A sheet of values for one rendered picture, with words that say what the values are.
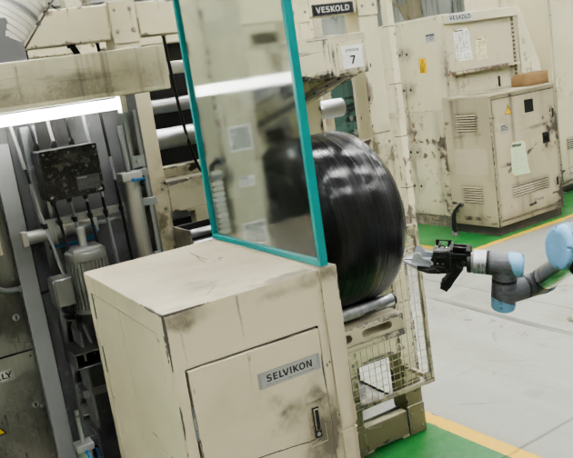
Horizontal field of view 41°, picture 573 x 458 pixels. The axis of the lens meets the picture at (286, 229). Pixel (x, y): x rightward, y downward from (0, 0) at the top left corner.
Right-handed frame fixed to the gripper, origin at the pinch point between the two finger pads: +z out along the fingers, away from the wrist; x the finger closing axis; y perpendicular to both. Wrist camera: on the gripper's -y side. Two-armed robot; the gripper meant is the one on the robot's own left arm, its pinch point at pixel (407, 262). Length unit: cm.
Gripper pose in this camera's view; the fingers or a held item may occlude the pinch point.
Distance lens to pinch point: 245.7
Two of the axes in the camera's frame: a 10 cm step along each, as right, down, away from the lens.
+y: -1.3, -8.3, -5.4
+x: -2.9, 5.5, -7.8
